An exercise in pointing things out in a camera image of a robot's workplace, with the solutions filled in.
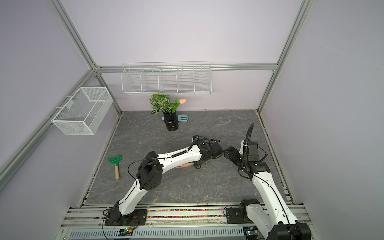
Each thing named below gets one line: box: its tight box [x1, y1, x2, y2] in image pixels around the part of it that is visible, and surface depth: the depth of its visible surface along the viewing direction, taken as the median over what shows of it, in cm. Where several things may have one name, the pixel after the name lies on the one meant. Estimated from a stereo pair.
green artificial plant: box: [149, 93, 181, 115], surface depth 91 cm
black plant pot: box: [163, 110, 179, 131], surface depth 106 cm
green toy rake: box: [108, 154, 123, 180], surface depth 95 cm
